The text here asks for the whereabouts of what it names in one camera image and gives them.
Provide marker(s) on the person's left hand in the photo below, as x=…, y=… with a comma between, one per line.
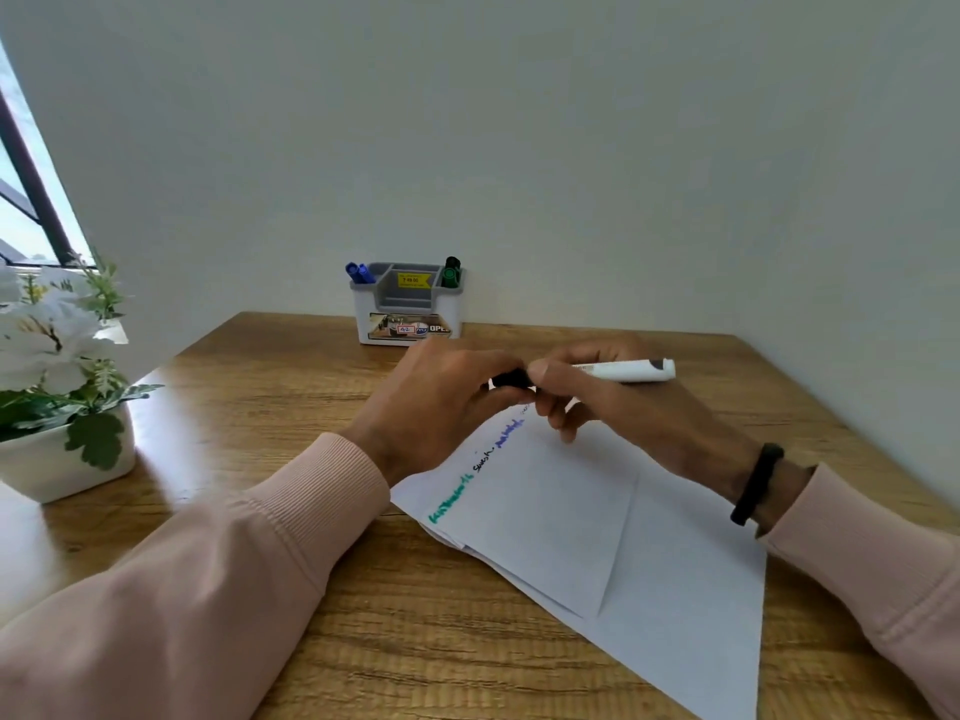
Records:
x=427, y=412

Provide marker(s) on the person's right hand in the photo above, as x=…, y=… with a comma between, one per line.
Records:
x=660, y=423

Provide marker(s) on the person's right fingers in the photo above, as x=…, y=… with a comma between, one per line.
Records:
x=559, y=397

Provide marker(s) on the person's left fingers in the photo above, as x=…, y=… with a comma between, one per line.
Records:
x=495, y=365

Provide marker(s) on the black marker cap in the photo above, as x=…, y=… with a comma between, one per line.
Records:
x=511, y=380

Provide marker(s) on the white marker pen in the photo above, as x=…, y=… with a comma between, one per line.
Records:
x=634, y=371

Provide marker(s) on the person's right forearm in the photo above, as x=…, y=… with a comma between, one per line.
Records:
x=870, y=547

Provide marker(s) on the person's left forearm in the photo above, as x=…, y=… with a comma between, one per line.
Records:
x=195, y=584

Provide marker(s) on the white and grey pen holder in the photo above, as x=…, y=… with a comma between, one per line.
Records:
x=409, y=314

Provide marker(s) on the green marker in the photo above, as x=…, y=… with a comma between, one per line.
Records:
x=450, y=272

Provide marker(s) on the white paper sheet with writing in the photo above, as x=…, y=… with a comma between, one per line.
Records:
x=547, y=509

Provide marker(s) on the blue marker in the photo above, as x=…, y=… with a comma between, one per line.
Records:
x=361, y=273

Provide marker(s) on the black wristband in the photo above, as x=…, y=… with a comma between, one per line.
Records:
x=757, y=483

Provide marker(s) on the plain white paper sheet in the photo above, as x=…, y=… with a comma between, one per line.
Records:
x=675, y=584

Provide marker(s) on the white flower pot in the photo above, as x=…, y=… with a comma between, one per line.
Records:
x=64, y=464

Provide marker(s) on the artificial white flower plant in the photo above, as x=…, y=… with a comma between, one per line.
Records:
x=45, y=352

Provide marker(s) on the dark window frame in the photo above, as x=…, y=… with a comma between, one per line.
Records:
x=34, y=187

